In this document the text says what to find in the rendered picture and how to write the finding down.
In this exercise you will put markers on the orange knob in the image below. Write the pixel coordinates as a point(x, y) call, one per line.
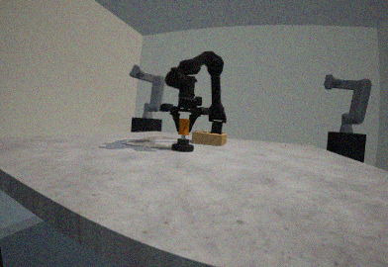
point(184, 126)

